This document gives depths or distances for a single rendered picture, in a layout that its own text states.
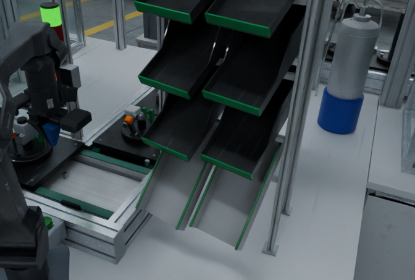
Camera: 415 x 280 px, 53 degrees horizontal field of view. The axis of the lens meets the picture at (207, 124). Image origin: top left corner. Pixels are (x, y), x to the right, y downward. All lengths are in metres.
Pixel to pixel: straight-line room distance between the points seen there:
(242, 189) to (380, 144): 0.84
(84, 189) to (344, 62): 1.01
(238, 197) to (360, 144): 0.79
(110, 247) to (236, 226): 0.33
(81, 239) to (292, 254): 0.57
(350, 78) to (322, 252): 0.69
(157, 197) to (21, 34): 0.53
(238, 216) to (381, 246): 0.81
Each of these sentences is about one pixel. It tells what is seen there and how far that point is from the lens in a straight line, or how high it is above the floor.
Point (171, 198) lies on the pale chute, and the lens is 1.10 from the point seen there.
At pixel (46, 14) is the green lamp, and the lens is 1.26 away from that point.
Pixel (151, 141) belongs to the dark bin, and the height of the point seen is 1.21.
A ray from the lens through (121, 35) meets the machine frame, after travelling 2.37.
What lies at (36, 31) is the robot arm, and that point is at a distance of 0.84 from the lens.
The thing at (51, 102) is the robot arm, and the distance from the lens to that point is 0.91.
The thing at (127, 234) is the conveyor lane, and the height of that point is 0.91.
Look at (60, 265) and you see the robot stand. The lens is 0.95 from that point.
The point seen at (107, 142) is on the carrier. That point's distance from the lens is 1.42.
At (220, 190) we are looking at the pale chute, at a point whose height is 1.07.
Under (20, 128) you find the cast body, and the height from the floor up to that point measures 1.07.
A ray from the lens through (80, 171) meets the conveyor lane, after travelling 1.40.
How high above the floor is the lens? 1.77
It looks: 32 degrees down
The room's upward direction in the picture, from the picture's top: 3 degrees clockwise
